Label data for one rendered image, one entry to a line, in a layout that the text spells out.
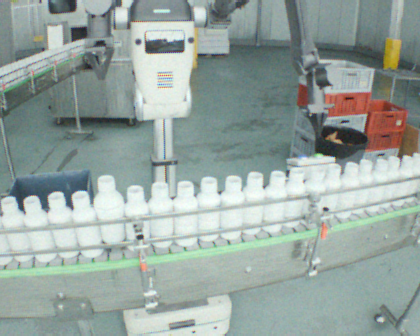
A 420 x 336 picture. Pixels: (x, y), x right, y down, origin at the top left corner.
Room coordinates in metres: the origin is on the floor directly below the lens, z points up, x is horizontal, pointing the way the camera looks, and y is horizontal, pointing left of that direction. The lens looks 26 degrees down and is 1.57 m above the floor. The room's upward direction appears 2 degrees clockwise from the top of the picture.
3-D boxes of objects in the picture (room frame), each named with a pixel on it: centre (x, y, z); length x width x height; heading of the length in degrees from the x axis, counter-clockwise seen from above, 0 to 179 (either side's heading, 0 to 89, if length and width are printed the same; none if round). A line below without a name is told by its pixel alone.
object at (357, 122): (3.07, -1.18, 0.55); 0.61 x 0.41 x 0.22; 113
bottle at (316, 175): (0.80, -0.29, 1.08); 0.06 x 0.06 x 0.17
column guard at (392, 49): (9.51, -5.33, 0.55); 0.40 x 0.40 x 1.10; 16
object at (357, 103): (3.08, -1.18, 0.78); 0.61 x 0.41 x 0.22; 113
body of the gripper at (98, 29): (0.80, 0.26, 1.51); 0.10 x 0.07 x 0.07; 16
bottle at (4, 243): (0.57, 0.51, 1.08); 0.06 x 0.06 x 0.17
